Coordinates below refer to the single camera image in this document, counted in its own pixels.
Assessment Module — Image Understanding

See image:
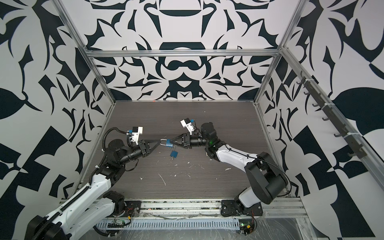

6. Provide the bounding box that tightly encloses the blue padlock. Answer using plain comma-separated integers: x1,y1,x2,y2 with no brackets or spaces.
170,151,178,160
160,139,175,148

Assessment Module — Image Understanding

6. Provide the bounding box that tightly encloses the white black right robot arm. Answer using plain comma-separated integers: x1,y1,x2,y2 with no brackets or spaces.
166,122,290,217

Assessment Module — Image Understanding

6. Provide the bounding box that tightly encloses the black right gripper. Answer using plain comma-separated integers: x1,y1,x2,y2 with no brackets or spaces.
171,134,212,150

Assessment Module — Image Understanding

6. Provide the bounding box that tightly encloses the grey wall hook rail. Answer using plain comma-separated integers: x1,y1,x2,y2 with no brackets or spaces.
298,77,367,159

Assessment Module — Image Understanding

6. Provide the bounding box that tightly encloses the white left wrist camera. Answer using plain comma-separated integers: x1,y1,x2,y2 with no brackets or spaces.
127,127,143,146

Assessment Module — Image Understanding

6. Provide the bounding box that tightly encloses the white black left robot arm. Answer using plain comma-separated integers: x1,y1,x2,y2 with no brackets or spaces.
25,127,161,240

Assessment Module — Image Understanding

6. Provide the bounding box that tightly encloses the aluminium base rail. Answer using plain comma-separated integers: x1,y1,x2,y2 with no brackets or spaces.
59,197,308,219

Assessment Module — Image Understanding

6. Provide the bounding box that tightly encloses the white slotted cable duct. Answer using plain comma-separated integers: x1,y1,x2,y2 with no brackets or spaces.
96,219,242,231

